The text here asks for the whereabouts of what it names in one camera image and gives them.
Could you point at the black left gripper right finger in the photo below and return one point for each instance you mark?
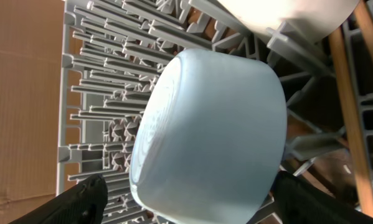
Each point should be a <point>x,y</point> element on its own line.
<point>299,202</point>

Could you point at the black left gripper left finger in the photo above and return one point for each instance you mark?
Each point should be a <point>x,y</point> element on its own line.
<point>84,203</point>

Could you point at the wooden chopstick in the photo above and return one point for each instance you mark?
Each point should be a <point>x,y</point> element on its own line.
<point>365,24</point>
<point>362,172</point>

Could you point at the light blue bowl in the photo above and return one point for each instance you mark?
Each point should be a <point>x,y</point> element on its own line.
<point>211,139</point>

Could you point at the white bowl with rice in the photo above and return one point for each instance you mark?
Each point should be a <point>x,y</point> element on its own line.
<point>314,19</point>

